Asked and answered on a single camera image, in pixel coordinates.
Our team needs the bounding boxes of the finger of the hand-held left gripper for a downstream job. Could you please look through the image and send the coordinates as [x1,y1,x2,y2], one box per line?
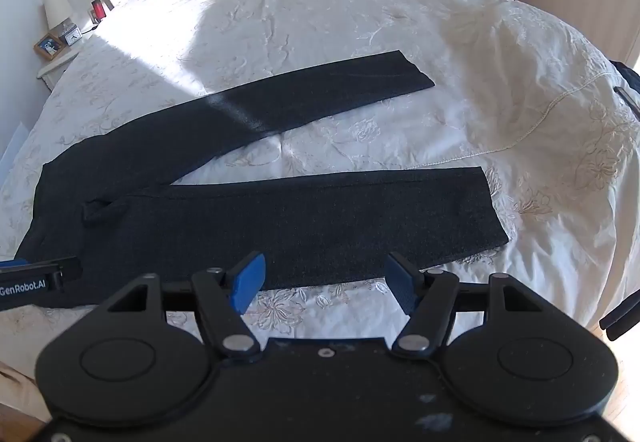
[0,256,82,281]

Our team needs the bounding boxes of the dark garment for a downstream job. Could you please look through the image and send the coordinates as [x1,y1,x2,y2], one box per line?
[611,60,640,116]

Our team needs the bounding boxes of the dark grey pants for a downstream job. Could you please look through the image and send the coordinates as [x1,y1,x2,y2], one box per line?
[14,50,510,309]

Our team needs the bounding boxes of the white table lamp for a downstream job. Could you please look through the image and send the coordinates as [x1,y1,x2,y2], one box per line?
[44,0,76,36]

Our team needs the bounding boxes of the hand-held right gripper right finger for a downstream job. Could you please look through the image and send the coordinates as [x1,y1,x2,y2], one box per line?
[384,251,546,356]

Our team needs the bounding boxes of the white nightstand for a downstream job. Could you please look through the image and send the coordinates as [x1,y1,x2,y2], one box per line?
[36,28,97,91]

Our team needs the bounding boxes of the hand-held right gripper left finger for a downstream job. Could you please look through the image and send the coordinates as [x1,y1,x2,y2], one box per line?
[102,251,267,356]

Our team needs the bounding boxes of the wooden photo frame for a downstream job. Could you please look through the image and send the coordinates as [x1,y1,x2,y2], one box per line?
[33,33,65,61]

